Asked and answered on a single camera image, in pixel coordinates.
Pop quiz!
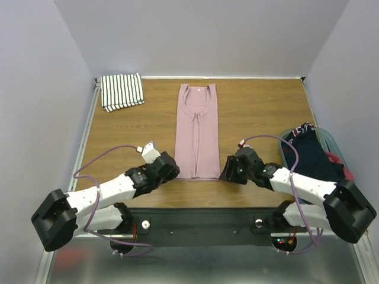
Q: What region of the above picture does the navy patterned garment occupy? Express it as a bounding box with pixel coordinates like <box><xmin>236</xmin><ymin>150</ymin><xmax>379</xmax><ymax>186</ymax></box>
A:
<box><xmin>281</xmin><ymin>122</ymin><xmax>347</xmax><ymax>205</ymax></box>

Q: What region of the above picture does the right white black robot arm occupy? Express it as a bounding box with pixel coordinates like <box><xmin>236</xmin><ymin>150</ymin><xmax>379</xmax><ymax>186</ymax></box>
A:
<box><xmin>219</xmin><ymin>147</ymin><xmax>377</xmax><ymax>243</ymax></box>

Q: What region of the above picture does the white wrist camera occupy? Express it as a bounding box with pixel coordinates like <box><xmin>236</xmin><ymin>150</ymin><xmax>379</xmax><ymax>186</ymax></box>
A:
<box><xmin>136</xmin><ymin>141</ymin><xmax>160</xmax><ymax>164</ymax></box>
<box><xmin>237</xmin><ymin>139</ymin><xmax>252</xmax><ymax>149</ymax></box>

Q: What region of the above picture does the aluminium frame rail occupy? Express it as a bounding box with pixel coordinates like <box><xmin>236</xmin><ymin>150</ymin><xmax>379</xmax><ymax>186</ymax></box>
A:
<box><xmin>68</xmin><ymin>210</ymin><xmax>368</xmax><ymax>237</ymax></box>

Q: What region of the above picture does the black white striped tank top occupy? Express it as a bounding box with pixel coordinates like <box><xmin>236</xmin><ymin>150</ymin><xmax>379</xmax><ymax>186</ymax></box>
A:
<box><xmin>101</xmin><ymin>73</ymin><xmax>144</xmax><ymax>113</ymax></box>

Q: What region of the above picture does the pink tank top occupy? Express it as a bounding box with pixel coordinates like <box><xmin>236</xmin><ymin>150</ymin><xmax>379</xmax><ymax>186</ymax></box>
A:
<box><xmin>174</xmin><ymin>84</ymin><xmax>220</xmax><ymax>180</ymax></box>

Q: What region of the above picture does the teal laundry basket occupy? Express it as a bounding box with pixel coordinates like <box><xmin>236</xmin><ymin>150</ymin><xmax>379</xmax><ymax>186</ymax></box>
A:
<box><xmin>278</xmin><ymin>127</ymin><xmax>356</xmax><ymax>205</ymax></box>

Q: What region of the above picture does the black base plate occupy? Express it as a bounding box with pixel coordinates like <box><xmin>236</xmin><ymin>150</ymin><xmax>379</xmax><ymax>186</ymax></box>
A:
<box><xmin>97</xmin><ymin>208</ymin><xmax>309</xmax><ymax>248</ymax></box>

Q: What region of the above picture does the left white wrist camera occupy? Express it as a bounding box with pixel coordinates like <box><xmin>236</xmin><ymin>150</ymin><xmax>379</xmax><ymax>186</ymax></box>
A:
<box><xmin>136</xmin><ymin>141</ymin><xmax>160</xmax><ymax>164</ymax></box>

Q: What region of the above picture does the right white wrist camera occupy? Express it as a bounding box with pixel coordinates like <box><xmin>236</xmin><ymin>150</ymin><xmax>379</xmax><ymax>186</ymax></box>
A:
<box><xmin>237</xmin><ymin>139</ymin><xmax>252</xmax><ymax>149</ymax></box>

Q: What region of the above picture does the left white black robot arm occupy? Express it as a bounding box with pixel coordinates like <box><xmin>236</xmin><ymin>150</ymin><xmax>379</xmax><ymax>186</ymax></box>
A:
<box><xmin>31</xmin><ymin>151</ymin><xmax>180</xmax><ymax>252</ymax></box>

